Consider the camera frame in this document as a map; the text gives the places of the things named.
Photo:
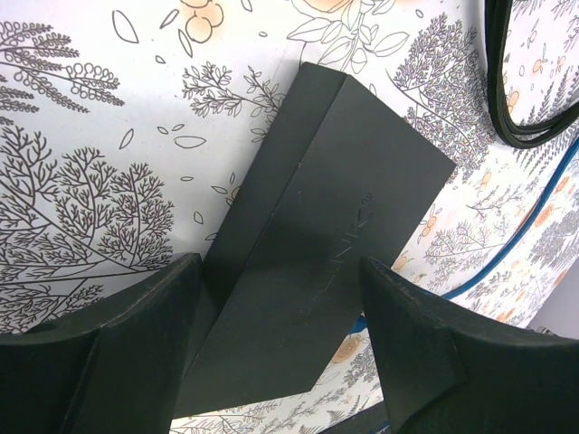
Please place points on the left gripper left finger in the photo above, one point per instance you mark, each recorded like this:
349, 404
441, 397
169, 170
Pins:
114, 366

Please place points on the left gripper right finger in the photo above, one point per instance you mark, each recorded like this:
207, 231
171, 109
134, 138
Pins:
445, 369

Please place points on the black network switch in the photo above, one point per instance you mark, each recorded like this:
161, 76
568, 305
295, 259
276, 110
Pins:
338, 176

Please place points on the floral table mat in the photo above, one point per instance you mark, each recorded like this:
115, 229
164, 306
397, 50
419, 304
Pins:
128, 127

